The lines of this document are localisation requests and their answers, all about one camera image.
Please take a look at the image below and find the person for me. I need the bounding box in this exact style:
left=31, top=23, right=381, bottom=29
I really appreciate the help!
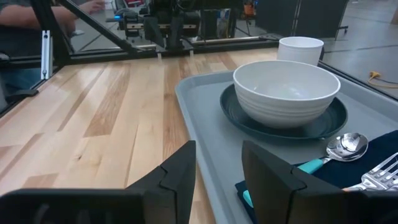
left=0, top=0, right=82, bottom=103

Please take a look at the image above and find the navy cloth napkin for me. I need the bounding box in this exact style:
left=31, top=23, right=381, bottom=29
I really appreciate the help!
left=234, top=129, right=398, bottom=224

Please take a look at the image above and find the orange-handled fork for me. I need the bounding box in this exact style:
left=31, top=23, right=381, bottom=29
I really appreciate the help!
left=341, top=151, right=398, bottom=193

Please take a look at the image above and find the teal-handled spoon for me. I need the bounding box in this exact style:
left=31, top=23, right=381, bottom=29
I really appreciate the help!
left=242, top=132, right=369, bottom=208

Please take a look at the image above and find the grey plastic tray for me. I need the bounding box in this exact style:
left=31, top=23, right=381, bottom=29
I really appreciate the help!
left=174, top=70, right=398, bottom=224

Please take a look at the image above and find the person's hand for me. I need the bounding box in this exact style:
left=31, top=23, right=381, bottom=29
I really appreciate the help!
left=78, top=0, right=106, bottom=15

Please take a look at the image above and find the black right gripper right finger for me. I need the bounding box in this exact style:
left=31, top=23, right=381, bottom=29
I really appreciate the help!
left=241, top=140, right=368, bottom=224

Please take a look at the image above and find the white mug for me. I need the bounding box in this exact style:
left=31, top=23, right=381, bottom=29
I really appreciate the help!
left=276, top=36, right=325, bottom=67

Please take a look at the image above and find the dark teal plate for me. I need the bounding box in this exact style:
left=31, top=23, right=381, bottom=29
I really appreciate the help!
left=219, top=83, right=349, bottom=140

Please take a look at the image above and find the white ribbed bowl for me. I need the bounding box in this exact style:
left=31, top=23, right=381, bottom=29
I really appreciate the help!
left=232, top=59, right=342, bottom=129

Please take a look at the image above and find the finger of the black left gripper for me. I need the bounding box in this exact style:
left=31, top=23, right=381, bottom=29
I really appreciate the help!
left=143, top=16, right=166, bottom=49
left=169, top=15, right=185, bottom=50

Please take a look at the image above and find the black partition panel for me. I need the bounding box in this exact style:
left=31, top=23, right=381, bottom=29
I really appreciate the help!
left=254, top=0, right=349, bottom=40

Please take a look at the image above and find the yellow floor cable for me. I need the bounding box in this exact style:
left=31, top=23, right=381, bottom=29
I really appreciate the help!
left=368, top=70, right=398, bottom=90

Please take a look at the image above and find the black aluminium table frame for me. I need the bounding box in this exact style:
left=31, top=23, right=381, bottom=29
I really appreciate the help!
left=0, top=0, right=398, bottom=119

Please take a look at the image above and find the silver frame bracket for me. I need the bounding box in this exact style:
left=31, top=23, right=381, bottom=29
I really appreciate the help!
left=40, top=29, right=52, bottom=80

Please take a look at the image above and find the black mounting bar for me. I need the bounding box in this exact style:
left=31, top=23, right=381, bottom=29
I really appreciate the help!
left=259, top=33, right=284, bottom=42

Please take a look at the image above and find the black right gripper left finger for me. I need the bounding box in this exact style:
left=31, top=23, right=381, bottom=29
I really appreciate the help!
left=125, top=140, right=197, bottom=224

